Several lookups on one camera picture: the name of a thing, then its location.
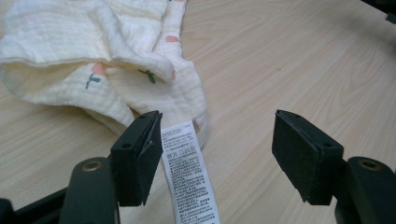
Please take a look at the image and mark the white floral baby garment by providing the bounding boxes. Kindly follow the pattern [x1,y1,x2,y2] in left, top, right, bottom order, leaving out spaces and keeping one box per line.
[0,0,221,224]

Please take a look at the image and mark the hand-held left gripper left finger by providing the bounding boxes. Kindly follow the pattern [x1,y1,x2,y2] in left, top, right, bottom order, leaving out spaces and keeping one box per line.
[110,110,163,207]

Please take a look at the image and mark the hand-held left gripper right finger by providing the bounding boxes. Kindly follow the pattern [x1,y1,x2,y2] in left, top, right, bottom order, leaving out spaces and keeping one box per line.
[271,109,345,206]

